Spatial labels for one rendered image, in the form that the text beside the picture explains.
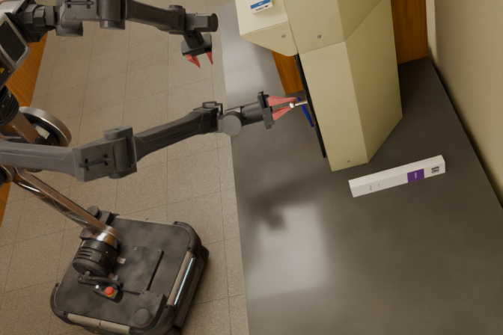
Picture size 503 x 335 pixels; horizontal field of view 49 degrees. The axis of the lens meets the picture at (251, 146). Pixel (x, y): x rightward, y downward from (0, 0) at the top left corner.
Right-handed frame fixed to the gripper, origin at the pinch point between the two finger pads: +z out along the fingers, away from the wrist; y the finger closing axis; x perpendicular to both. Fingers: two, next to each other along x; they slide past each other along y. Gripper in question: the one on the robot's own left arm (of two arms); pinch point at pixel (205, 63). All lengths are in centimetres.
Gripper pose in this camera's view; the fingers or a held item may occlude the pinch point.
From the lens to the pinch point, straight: 189.5
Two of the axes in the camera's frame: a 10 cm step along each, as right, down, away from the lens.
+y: 9.6, -2.5, -1.5
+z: 2.8, 6.2, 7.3
